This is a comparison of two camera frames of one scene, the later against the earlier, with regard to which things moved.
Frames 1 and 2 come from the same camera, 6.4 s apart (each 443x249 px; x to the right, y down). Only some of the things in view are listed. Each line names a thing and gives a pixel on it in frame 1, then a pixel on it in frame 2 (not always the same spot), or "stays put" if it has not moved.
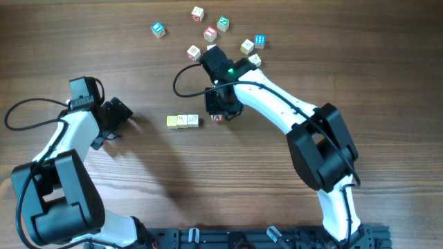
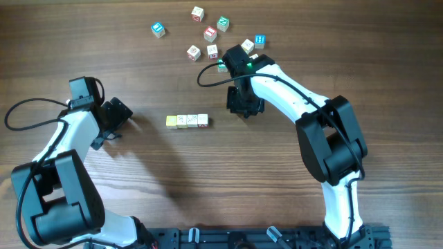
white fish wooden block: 193,120 stays put
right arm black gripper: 211,106 to 232,104
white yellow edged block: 182,121 stays put
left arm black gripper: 120,113 stays put
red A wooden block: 217,117 to 203,120
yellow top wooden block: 172,122 stays put
